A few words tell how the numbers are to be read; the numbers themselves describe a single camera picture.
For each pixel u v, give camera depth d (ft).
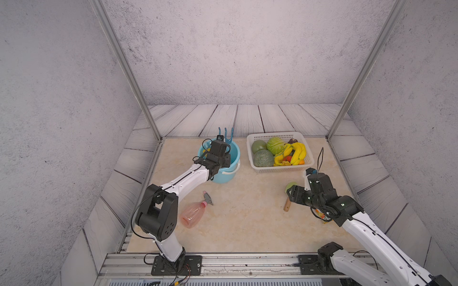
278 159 3.33
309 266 2.38
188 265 2.38
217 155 2.28
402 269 1.32
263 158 3.15
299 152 3.22
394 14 2.35
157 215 1.50
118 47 2.66
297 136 3.59
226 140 2.99
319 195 1.85
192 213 2.81
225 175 2.84
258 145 3.43
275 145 3.24
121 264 2.48
